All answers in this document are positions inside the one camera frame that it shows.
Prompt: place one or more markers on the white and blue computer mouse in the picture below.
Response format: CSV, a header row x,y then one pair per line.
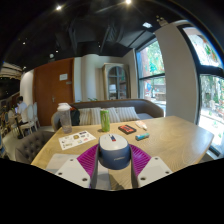
x,y
114,151

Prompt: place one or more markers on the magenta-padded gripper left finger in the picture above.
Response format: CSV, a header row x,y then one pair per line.
x,y
75,170

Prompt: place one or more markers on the brown sofa with striped cushions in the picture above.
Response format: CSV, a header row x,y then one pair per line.
x,y
113,111

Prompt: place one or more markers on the white wrapped packet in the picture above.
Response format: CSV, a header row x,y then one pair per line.
x,y
141,125

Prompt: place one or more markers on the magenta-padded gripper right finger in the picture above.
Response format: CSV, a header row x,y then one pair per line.
x,y
148,170

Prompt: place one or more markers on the white dining chairs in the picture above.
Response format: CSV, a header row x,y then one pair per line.
x,y
25,120

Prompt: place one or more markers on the grey tufted armchair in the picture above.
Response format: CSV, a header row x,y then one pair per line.
x,y
31,146

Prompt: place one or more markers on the printed paper sheet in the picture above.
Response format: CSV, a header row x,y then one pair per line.
x,y
76,139

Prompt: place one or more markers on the teal small tube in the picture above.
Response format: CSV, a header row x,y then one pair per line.
x,y
142,136

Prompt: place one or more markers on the green drink can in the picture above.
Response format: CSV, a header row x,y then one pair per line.
x,y
105,120

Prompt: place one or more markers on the arched glass cabinet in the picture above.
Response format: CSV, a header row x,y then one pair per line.
x,y
116,81

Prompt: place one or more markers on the wooden door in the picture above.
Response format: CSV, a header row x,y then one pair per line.
x,y
53,90

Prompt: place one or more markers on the black backpack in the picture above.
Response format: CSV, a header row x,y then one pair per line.
x,y
74,116

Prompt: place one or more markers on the clear shaker bottle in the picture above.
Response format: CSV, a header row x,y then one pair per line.
x,y
65,118

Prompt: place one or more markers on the person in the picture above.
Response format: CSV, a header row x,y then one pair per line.
x,y
21,110

